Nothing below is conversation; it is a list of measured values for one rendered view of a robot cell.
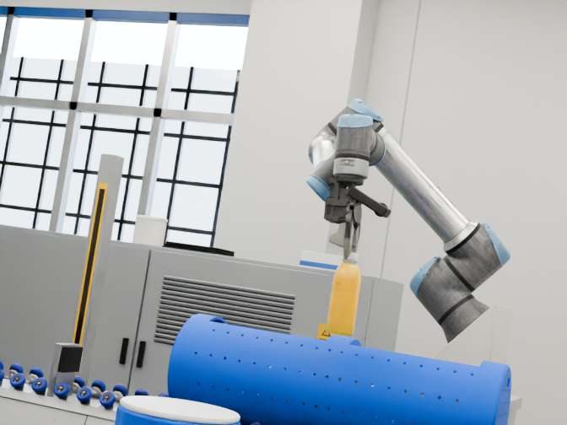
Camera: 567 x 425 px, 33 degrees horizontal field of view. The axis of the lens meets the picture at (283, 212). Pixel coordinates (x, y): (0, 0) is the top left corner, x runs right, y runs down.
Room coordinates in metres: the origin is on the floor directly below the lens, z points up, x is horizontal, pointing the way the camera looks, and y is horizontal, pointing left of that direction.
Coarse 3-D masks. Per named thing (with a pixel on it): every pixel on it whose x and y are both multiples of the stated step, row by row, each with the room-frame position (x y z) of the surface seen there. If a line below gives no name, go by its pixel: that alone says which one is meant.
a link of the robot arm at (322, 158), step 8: (328, 128) 3.13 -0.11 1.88; (320, 136) 3.10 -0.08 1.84; (328, 136) 3.09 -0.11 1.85; (336, 136) 3.12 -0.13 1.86; (312, 144) 3.10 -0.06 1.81; (320, 144) 3.03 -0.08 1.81; (328, 144) 2.99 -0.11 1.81; (312, 152) 3.10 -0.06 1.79; (320, 152) 2.88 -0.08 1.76; (328, 152) 2.84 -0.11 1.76; (312, 160) 3.11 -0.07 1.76; (320, 160) 2.74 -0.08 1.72; (328, 160) 2.61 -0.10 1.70; (320, 168) 2.62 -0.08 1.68; (328, 168) 2.60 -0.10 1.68; (312, 176) 2.62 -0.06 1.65; (320, 176) 2.60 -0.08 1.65; (328, 176) 2.60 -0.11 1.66; (312, 184) 2.61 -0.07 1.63; (320, 184) 2.60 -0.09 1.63; (328, 184) 2.60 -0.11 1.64; (320, 192) 2.61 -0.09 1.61; (328, 192) 2.61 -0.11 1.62
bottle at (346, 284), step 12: (348, 264) 2.45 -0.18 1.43; (336, 276) 2.45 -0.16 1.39; (348, 276) 2.44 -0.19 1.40; (360, 276) 2.46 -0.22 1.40; (336, 288) 2.45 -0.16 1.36; (348, 288) 2.44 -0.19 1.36; (336, 300) 2.44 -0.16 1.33; (348, 300) 2.44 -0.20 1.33; (336, 312) 2.44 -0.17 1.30; (348, 312) 2.44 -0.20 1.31; (336, 324) 2.44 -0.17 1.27; (348, 324) 2.44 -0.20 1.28
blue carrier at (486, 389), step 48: (192, 336) 2.63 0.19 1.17; (240, 336) 2.60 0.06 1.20; (288, 336) 2.59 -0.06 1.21; (336, 336) 2.60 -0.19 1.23; (192, 384) 2.60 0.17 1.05; (240, 384) 2.55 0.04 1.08; (288, 384) 2.50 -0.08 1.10; (336, 384) 2.46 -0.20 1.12; (384, 384) 2.43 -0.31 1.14; (432, 384) 2.39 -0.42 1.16; (480, 384) 2.37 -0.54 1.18
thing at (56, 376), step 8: (56, 344) 2.86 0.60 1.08; (64, 344) 2.86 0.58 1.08; (72, 344) 2.90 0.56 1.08; (56, 352) 2.86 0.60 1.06; (64, 352) 2.85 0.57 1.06; (72, 352) 2.88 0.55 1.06; (80, 352) 2.92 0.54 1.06; (56, 360) 2.85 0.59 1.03; (64, 360) 2.85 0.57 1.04; (72, 360) 2.88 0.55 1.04; (80, 360) 2.93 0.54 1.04; (56, 368) 2.85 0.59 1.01; (64, 368) 2.85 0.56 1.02; (72, 368) 2.89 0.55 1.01; (56, 376) 2.85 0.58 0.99; (64, 376) 2.89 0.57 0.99; (72, 376) 2.93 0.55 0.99; (56, 384) 2.85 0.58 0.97; (72, 384) 2.94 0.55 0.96; (48, 392) 2.86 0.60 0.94; (72, 392) 2.94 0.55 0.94
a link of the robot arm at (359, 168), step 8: (336, 160) 2.48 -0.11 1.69; (344, 160) 2.46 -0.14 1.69; (352, 160) 2.45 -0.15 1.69; (360, 160) 2.45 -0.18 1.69; (336, 168) 2.47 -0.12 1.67; (344, 168) 2.45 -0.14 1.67; (352, 168) 2.45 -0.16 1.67; (360, 168) 2.45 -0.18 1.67; (368, 168) 2.48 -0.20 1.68; (336, 176) 2.50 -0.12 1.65; (360, 176) 2.47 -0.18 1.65
